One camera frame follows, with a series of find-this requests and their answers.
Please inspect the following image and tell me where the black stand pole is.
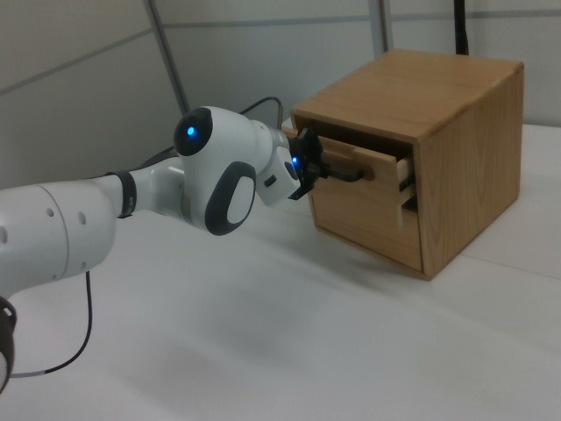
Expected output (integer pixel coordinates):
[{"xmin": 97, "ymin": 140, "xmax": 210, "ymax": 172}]
[{"xmin": 452, "ymin": 0, "xmax": 473, "ymax": 56}]

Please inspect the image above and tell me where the black drawer handle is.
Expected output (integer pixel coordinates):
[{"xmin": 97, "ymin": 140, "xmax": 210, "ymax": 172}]
[{"xmin": 322, "ymin": 164, "xmax": 376, "ymax": 183}]

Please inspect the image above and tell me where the grey partition post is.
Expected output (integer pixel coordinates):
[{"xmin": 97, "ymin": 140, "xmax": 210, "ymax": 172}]
[
  {"xmin": 146, "ymin": 0, "xmax": 193, "ymax": 118},
  {"xmin": 375, "ymin": 0, "xmax": 394, "ymax": 56}
]

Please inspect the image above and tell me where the wooden drawer with handle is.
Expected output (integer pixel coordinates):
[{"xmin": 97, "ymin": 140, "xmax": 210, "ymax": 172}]
[{"xmin": 280, "ymin": 125, "xmax": 416, "ymax": 229}]

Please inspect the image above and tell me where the wooden drawer without handle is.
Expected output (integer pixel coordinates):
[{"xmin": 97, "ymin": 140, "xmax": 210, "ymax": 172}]
[{"xmin": 309, "ymin": 192, "xmax": 424, "ymax": 270}]

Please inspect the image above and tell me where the wooden cabinet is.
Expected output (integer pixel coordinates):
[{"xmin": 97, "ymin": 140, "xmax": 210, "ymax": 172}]
[{"xmin": 289, "ymin": 48, "xmax": 526, "ymax": 282}]

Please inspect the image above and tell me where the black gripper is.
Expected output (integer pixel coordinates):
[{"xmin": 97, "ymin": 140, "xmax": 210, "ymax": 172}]
[{"xmin": 288, "ymin": 127, "xmax": 331, "ymax": 202}]

